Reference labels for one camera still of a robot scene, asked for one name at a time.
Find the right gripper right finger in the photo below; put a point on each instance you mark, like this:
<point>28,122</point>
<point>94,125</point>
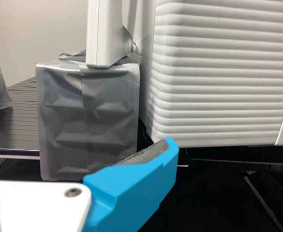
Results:
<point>134,191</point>

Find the black platform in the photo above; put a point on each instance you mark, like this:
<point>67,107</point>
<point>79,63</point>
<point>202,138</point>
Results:
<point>230,158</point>
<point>18,120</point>

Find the incubator door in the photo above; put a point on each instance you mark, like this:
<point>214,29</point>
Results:
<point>105,31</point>

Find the white incubator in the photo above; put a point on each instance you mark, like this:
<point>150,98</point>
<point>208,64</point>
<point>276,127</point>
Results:
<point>216,77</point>

